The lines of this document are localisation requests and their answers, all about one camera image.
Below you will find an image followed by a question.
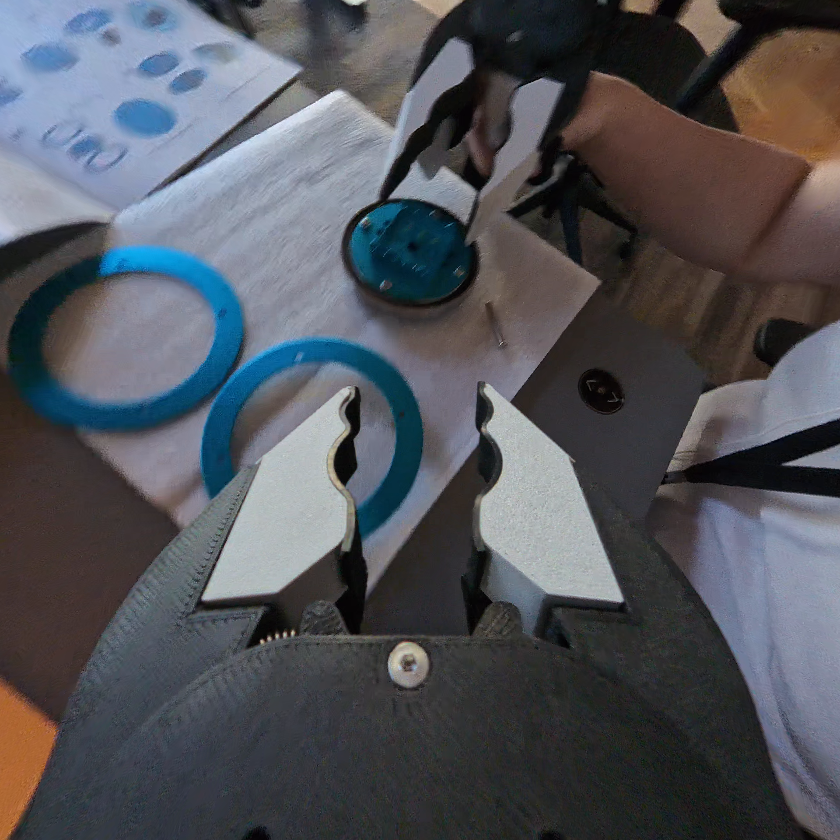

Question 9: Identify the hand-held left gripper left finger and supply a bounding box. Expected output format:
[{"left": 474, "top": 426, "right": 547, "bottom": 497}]
[{"left": 200, "top": 386, "right": 368, "bottom": 634}]

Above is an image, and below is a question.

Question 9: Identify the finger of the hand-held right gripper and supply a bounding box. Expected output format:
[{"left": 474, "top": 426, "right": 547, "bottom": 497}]
[
  {"left": 463, "top": 73, "right": 573, "bottom": 248},
  {"left": 379, "top": 33, "right": 481, "bottom": 203}
]

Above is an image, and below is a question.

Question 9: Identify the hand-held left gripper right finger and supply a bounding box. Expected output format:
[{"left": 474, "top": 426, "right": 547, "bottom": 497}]
[{"left": 462, "top": 382, "right": 627, "bottom": 641}]

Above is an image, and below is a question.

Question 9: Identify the blue metal ring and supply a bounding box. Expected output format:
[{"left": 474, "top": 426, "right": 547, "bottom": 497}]
[
  {"left": 7, "top": 246, "right": 247, "bottom": 433},
  {"left": 200, "top": 338, "right": 425, "bottom": 542}
]

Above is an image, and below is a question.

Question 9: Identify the round blue turntable base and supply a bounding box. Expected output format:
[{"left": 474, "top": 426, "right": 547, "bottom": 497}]
[{"left": 341, "top": 199, "right": 480, "bottom": 322}]

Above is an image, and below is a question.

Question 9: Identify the person's right forearm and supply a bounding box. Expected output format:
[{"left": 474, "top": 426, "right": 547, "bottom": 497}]
[{"left": 591, "top": 72, "right": 840, "bottom": 287}]

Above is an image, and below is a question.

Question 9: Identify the round black desk control panel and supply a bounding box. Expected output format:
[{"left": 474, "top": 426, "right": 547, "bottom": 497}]
[{"left": 577, "top": 367, "right": 626, "bottom": 416}]

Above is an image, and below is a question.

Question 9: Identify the person's right hand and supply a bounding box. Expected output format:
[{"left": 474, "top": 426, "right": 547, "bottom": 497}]
[{"left": 467, "top": 72, "right": 626, "bottom": 177}]

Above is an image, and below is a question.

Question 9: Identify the black office chair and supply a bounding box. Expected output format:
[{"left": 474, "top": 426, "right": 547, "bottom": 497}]
[{"left": 508, "top": 0, "right": 840, "bottom": 263}]

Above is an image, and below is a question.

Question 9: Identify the white foam sheet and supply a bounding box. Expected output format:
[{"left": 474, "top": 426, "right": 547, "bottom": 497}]
[{"left": 75, "top": 91, "right": 601, "bottom": 592}]

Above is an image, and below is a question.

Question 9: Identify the person's white shirt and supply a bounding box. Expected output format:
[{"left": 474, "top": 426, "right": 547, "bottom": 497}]
[{"left": 646, "top": 322, "right": 840, "bottom": 840}]

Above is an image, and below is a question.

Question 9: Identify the instruction sheet with blue pictures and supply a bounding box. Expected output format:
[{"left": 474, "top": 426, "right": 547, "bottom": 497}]
[{"left": 0, "top": 0, "right": 304, "bottom": 211}]

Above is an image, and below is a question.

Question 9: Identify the white printed paper sheet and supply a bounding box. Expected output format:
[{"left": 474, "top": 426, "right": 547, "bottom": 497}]
[{"left": 0, "top": 147, "right": 116, "bottom": 244}]

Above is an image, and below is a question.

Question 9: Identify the black shoulder strap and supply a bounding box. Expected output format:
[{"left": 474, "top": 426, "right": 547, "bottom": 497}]
[{"left": 663, "top": 420, "right": 840, "bottom": 496}]

